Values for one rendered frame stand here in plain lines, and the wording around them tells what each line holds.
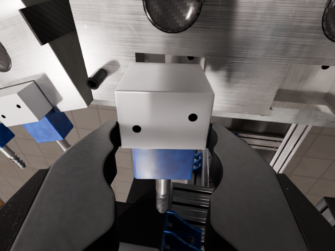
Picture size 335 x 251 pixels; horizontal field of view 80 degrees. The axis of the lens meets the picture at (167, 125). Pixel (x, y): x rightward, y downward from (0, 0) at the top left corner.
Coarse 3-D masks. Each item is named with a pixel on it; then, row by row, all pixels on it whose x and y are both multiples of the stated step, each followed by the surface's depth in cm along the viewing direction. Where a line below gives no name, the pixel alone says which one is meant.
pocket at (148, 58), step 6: (138, 54) 16; (144, 54) 18; (150, 54) 18; (156, 54) 17; (162, 54) 17; (138, 60) 16; (144, 60) 18; (150, 60) 18; (156, 60) 18; (162, 60) 18; (168, 60) 18; (174, 60) 18; (180, 60) 18; (186, 60) 17; (192, 60) 17; (198, 60) 17; (204, 60) 17; (204, 66) 17; (204, 72) 16
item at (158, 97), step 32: (160, 64) 14; (192, 64) 14; (128, 96) 10; (160, 96) 10; (192, 96) 10; (128, 128) 11; (160, 128) 11; (192, 128) 11; (160, 160) 14; (192, 160) 14; (160, 192) 17
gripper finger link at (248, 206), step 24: (216, 144) 9; (240, 144) 9; (216, 168) 9; (240, 168) 8; (264, 168) 8; (216, 192) 7; (240, 192) 7; (264, 192) 7; (216, 216) 6; (240, 216) 6; (264, 216) 6; (288, 216) 6; (216, 240) 6; (240, 240) 6; (264, 240) 6; (288, 240) 6
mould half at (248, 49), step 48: (96, 0) 13; (240, 0) 12; (288, 0) 12; (96, 48) 15; (144, 48) 15; (192, 48) 14; (240, 48) 14; (288, 48) 13; (96, 96) 18; (240, 96) 16
